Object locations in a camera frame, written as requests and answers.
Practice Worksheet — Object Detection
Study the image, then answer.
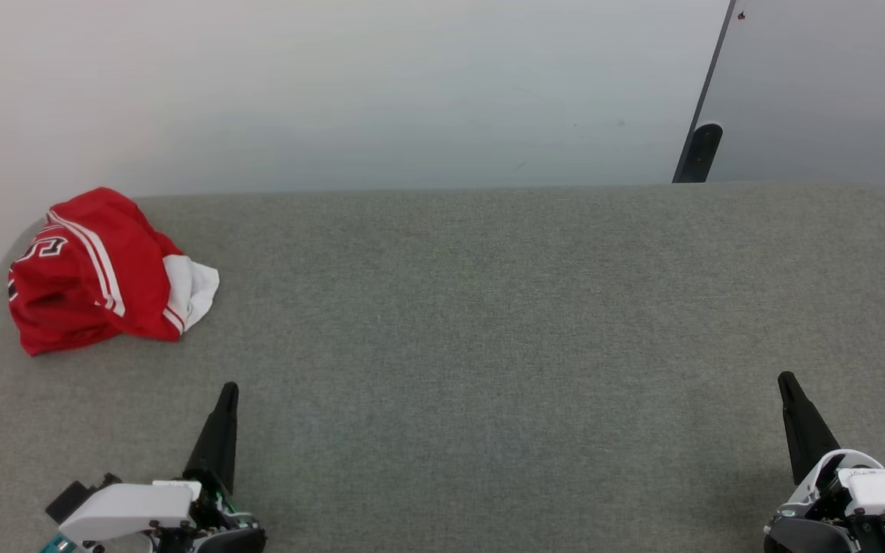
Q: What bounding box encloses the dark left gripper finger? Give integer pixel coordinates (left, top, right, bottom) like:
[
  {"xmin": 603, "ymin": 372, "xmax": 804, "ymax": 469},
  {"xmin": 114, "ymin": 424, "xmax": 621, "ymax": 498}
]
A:
[{"xmin": 184, "ymin": 382, "xmax": 240, "ymax": 496}]

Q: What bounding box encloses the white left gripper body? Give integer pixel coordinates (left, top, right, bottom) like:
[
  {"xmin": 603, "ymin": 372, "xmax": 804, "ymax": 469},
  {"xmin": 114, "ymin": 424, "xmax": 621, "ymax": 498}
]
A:
[{"xmin": 41, "ymin": 476, "xmax": 267, "ymax": 553}]

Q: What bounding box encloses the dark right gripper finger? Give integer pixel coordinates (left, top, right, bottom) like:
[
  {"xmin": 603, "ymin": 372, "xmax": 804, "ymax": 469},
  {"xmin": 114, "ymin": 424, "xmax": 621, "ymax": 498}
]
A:
[{"xmin": 777, "ymin": 372, "xmax": 841, "ymax": 485}]

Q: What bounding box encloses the grey fabric sofa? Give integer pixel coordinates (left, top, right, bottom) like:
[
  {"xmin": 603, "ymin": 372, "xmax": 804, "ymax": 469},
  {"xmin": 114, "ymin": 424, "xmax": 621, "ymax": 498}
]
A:
[{"xmin": 0, "ymin": 182, "xmax": 885, "ymax": 553}]

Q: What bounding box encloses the red basketball jersey number 23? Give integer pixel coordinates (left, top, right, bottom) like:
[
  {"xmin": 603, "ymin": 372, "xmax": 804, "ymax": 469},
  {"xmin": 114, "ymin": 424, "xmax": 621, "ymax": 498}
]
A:
[{"xmin": 8, "ymin": 187, "xmax": 220, "ymax": 356}]

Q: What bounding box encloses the black oval wall handle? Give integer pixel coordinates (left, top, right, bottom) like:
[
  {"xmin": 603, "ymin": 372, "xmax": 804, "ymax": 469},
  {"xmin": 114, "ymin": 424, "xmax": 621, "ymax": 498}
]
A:
[{"xmin": 677, "ymin": 121, "xmax": 724, "ymax": 184}]

